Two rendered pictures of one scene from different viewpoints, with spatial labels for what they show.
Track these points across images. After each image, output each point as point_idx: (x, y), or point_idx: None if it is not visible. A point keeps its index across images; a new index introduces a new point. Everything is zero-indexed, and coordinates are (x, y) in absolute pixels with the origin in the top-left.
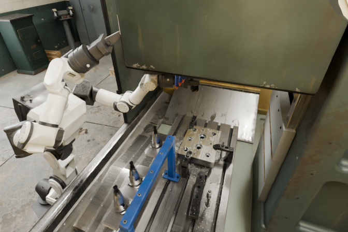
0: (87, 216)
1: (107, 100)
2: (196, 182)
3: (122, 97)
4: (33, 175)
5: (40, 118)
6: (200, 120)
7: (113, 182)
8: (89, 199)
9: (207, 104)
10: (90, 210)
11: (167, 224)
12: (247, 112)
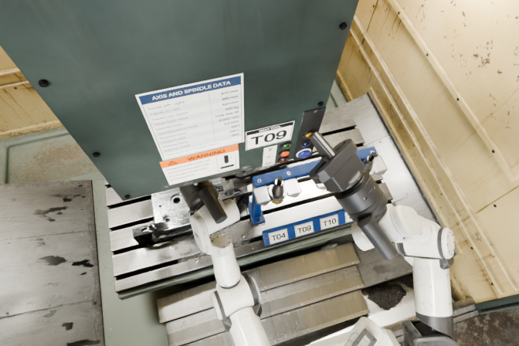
0: (351, 305)
1: (262, 329)
2: (253, 171)
3: (239, 303)
4: None
5: (429, 225)
6: (117, 241)
7: (297, 311)
8: (336, 323)
9: (15, 285)
10: (344, 308)
11: (307, 182)
12: (20, 199)
